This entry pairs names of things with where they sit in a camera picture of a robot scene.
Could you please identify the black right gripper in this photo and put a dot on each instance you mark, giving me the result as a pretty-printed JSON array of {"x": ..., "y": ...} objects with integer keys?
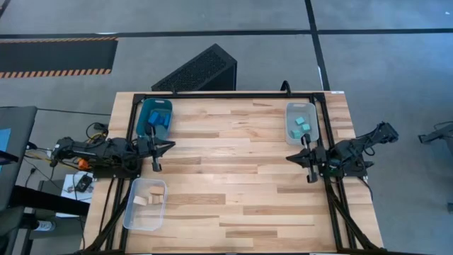
[{"x": 318, "y": 157}]

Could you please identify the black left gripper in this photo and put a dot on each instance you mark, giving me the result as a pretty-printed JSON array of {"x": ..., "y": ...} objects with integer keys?
[{"x": 147, "y": 147}]

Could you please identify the blue block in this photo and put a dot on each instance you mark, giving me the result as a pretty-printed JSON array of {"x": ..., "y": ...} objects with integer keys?
[
  {"x": 166, "y": 120},
  {"x": 154, "y": 118}
]

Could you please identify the wooden blocks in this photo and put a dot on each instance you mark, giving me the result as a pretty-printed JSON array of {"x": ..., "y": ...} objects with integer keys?
[{"x": 156, "y": 190}]

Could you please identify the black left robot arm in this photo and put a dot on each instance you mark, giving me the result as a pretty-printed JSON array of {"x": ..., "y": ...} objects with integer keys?
[{"x": 102, "y": 150}]

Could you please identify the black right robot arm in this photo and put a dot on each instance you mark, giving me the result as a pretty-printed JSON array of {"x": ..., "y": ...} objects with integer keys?
[{"x": 354, "y": 150}]

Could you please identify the teal plastic bin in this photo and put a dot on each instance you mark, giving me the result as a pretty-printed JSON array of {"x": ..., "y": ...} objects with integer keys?
[{"x": 143, "y": 124}]

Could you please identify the white translucent plastic bin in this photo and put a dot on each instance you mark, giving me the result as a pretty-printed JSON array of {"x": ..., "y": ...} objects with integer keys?
[{"x": 313, "y": 113}]

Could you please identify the clear plastic bin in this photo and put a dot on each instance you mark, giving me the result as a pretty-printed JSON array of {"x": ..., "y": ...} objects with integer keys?
[{"x": 145, "y": 219}]

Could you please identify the white label sticker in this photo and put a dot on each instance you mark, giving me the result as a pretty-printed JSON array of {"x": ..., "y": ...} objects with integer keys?
[{"x": 338, "y": 92}]

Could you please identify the orange clamp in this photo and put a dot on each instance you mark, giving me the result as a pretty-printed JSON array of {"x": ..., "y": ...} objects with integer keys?
[{"x": 83, "y": 164}]

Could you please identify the black computer tower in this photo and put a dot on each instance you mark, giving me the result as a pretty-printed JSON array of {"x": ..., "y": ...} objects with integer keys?
[{"x": 198, "y": 71}]

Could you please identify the small black electronic device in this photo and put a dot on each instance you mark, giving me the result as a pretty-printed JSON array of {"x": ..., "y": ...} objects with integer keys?
[{"x": 84, "y": 182}]

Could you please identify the white paper sheet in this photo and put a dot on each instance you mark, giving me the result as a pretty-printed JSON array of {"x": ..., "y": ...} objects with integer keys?
[{"x": 67, "y": 195}]

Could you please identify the black hazard-striped floor mat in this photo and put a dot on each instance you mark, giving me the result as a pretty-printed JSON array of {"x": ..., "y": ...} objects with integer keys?
[{"x": 56, "y": 56}]

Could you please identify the dark grey side table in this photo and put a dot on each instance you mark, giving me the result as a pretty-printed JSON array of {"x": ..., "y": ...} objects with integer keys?
[{"x": 17, "y": 159}]

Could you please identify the black aluminium table frame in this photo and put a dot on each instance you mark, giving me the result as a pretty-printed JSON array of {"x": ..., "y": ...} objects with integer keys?
[{"x": 230, "y": 95}]

